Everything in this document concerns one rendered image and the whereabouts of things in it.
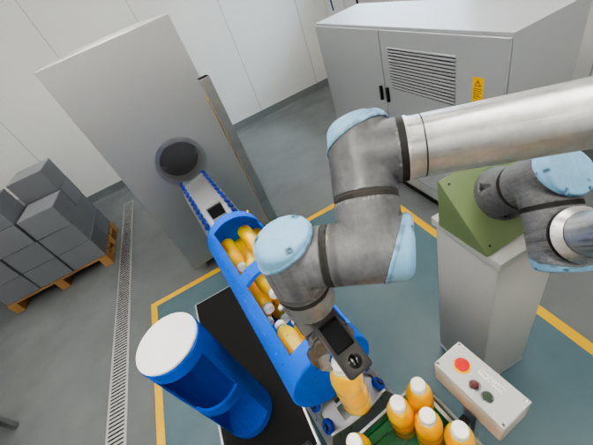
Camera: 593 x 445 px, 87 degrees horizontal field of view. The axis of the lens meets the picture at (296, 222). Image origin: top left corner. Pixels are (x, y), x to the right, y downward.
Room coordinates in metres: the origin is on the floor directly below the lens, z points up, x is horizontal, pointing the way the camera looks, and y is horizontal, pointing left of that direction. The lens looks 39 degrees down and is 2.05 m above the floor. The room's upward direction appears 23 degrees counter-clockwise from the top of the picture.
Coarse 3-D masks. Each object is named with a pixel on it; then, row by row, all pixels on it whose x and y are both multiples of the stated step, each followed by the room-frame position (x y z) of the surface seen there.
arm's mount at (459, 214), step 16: (448, 176) 0.80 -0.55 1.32; (464, 176) 0.79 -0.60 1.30; (448, 192) 0.76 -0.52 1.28; (464, 192) 0.75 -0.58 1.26; (448, 208) 0.75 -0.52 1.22; (464, 208) 0.71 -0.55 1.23; (448, 224) 0.75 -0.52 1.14; (464, 224) 0.68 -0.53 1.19; (480, 224) 0.67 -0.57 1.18; (496, 224) 0.65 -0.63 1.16; (512, 224) 0.64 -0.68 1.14; (464, 240) 0.68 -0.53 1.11; (480, 240) 0.63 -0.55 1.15; (496, 240) 0.62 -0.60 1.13; (512, 240) 0.61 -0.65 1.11
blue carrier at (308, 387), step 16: (224, 224) 1.27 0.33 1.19; (240, 224) 1.28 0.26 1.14; (256, 224) 1.30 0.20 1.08; (208, 240) 1.22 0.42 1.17; (224, 256) 1.03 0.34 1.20; (224, 272) 0.98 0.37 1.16; (256, 272) 0.83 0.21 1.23; (240, 288) 0.83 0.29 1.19; (240, 304) 0.81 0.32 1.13; (256, 304) 0.71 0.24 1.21; (256, 320) 0.67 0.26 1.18; (272, 336) 0.57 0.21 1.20; (272, 352) 0.54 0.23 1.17; (288, 352) 0.50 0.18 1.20; (304, 352) 0.46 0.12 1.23; (368, 352) 0.48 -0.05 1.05; (288, 368) 0.46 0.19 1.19; (304, 368) 0.43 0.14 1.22; (288, 384) 0.43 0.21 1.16; (304, 384) 0.42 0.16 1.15; (320, 384) 0.43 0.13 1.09; (304, 400) 0.41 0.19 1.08; (320, 400) 0.42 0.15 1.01
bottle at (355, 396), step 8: (336, 376) 0.30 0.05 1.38; (344, 376) 0.29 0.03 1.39; (360, 376) 0.29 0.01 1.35; (336, 384) 0.29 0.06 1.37; (344, 384) 0.28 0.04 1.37; (352, 384) 0.28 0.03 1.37; (360, 384) 0.28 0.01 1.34; (336, 392) 0.29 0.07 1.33; (344, 392) 0.28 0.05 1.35; (352, 392) 0.27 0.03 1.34; (360, 392) 0.28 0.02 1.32; (368, 392) 0.29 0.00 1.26; (344, 400) 0.28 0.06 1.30; (352, 400) 0.27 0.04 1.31; (360, 400) 0.27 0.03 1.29; (368, 400) 0.28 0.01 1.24; (344, 408) 0.29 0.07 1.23; (352, 408) 0.27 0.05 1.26; (360, 408) 0.27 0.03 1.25; (368, 408) 0.28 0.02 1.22
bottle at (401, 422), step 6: (408, 402) 0.30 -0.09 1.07; (390, 408) 0.30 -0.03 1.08; (408, 408) 0.28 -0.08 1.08; (390, 414) 0.29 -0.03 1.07; (396, 414) 0.28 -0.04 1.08; (402, 414) 0.28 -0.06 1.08; (408, 414) 0.27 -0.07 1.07; (390, 420) 0.29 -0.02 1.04; (396, 420) 0.27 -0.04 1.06; (402, 420) 0.27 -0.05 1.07; (408, 420) 0.26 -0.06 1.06; (396, 426) 0.27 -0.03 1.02; (402, 426) 0.26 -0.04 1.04; (408, 426) 0.26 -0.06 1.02; (414, 426) 0.27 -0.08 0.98; (396, 432) 0.28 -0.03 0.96; (402, 432) 0.26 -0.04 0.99; (408, 432) 0.26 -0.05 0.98; (414, 432) 0.27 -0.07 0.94; (402, 438) 0.27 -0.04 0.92; (408, 438) 0.26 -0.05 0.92
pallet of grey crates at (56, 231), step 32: (0, 192) 3.42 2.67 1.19; (32, 192) 3.57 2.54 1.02; (64, 192) 3.62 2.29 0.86; (0, 224) 3.13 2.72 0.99; (32, 224) 3.17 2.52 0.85; (64, 224) 3.20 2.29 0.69; (96, 224) 3.63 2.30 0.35; (0, 256) 3.09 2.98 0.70; (32, 256) 3.13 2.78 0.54; (64, 256) 3.16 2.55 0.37; (96, 256) 3.20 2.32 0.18; (0, 288) 3.05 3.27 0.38; (32, 288) 3.08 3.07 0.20; (64, 288) 3.11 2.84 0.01
